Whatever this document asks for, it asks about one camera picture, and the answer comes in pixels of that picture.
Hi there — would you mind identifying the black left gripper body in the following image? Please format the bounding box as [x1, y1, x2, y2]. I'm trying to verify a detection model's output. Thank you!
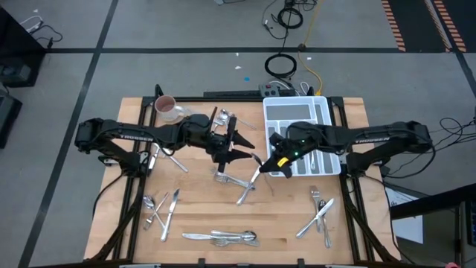
[202, 115, 237, 173]

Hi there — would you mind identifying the white paper sheet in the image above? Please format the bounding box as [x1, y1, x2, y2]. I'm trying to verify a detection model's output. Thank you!
[384, 185, 425, 245]

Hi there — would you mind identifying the white cutlery tray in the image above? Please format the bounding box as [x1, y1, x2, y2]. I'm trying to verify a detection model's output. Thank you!
[262, 95, 342, 178]

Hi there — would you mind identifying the large black cable coil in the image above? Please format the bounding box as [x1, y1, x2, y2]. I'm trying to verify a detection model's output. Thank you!
[264, 53, 298, 80]

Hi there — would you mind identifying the black box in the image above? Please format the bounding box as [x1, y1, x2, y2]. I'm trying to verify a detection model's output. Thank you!
[0, 92, 23, 150]

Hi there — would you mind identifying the black orange-striped floor mat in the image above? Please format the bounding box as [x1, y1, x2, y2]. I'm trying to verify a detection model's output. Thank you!
[380, 0, 468, 54]

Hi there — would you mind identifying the black aluminium table frame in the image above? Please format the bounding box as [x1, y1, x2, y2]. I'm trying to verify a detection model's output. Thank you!
[86, 83, 402, 268]

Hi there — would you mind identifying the black cable bundle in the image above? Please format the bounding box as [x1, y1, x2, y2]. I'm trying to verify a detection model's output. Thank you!
[386, 115, 476, 178]

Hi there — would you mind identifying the small black cable coil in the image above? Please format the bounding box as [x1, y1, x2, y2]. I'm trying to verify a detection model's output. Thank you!
[277, 6, 304, 30]

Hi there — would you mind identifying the black cabinet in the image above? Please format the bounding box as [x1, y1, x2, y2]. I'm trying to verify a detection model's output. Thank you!
[0, 7, 47, 89]

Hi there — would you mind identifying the yellow floor cable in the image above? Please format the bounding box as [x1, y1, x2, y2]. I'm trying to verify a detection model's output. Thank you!
[296, 0, 325, 97]

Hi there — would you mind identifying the long black bar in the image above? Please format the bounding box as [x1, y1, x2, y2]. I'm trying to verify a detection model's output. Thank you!
[203, 90, 261, 99]

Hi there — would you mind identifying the grey power strip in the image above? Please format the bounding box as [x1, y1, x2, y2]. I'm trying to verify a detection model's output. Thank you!
[258, 83, 283, 98]

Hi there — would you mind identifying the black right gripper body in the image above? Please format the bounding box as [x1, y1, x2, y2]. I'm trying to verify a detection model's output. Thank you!
[269, 126, 321, 165]

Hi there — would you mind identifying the dark monitor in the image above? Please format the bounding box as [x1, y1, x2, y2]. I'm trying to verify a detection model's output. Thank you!
[466, 200, 476, 246]

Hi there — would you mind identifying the black desk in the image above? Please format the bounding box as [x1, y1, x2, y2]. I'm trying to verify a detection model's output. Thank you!
[389, 182, 476, 268]

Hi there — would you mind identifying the grey device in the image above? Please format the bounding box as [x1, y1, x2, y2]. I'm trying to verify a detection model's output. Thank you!
[0, 63, 32, 84]

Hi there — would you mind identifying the white mug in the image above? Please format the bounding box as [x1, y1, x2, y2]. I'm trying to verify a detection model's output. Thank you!
[154, 95, 186, 123]

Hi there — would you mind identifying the black floor cable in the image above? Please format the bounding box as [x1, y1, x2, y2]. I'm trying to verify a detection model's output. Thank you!
[28, 23, 64, 49]

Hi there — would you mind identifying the white floor cable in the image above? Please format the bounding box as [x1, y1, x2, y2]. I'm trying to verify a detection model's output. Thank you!
[19, 14, 44, 34]

